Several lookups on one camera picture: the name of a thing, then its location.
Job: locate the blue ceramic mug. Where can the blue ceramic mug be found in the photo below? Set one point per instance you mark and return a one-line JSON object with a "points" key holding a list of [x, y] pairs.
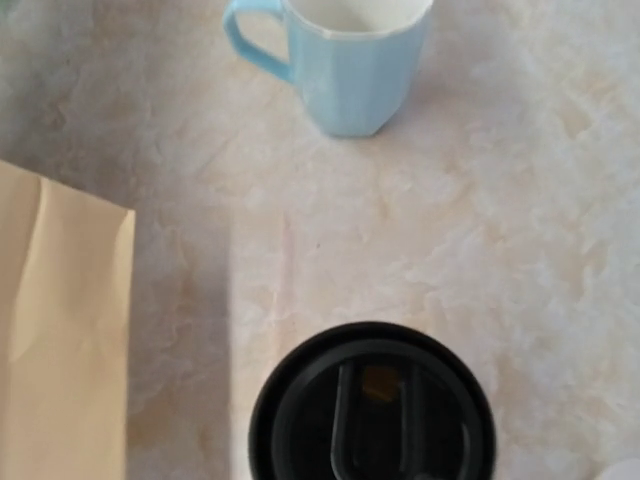
{"points": [[351, 62]]}

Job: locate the brown paper bag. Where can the brown paper bag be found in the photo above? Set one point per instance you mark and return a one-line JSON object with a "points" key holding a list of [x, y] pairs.
{"points": [[66, 267]]}

